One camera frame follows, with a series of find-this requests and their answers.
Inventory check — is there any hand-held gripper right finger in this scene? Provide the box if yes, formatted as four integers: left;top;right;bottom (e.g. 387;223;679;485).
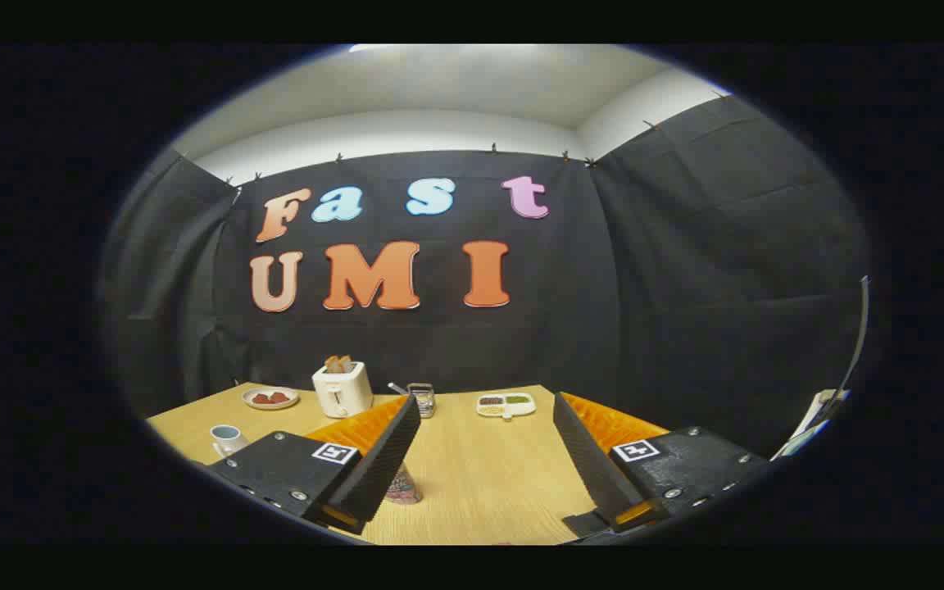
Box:
552;391;772;542

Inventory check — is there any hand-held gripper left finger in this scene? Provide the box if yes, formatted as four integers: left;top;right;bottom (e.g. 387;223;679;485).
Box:
193;393;424;538

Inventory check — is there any silver juice bottle red label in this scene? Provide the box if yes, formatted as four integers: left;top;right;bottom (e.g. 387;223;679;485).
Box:
386;463;424;505

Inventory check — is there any white cup blue inside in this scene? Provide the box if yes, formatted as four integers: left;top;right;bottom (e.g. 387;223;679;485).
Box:
210;424;250;458

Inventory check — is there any white toaster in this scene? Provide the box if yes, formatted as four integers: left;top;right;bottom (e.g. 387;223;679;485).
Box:
311;361;374;420

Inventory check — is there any white divided condiment dish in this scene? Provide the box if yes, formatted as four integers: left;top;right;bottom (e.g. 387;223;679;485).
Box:
476;393;538;421

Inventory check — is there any wooden table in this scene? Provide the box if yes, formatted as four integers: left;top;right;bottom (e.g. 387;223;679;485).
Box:
147;382;669;546

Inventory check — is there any white round plate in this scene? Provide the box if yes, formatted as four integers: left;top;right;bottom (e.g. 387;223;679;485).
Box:
241;387;301;411

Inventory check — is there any white and blue object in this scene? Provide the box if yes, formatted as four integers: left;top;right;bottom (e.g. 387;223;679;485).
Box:
770;388;851;461

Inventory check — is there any metal wire basket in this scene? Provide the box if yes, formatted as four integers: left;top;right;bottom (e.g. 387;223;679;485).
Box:
406;382;438;420

